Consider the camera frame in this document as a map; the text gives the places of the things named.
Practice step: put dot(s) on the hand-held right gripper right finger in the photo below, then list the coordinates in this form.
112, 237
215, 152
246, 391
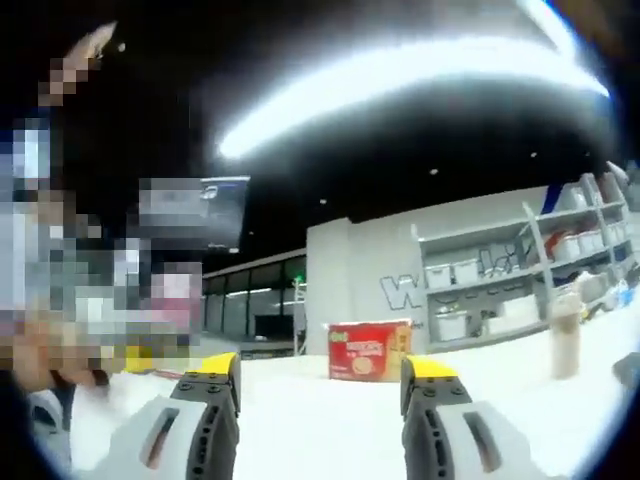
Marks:
460, 435

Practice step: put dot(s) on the red coffee pouch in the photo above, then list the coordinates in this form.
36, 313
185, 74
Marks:
167, 372

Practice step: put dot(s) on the ceiling light strip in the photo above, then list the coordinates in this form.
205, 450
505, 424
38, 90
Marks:
400, 85

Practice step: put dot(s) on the blue tissue box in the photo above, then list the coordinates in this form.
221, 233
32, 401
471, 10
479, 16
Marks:
625, 295

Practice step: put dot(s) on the black flat screen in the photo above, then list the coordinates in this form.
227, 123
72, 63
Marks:
272, 327

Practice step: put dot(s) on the small white yellow toy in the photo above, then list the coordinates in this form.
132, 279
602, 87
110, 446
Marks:
592, 311

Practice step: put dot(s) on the grey metal shelf rack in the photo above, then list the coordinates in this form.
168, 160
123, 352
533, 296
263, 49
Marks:
537, 245

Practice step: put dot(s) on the row of white storage bins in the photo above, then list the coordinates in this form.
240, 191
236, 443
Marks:
500, 280

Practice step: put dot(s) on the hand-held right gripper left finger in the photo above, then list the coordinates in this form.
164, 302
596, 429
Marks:
170, 435

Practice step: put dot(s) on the red coffee box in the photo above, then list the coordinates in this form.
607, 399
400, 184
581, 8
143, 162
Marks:
370, 350

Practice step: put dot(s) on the large dark monitor screen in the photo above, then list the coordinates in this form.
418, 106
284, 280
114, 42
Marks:
225, 210

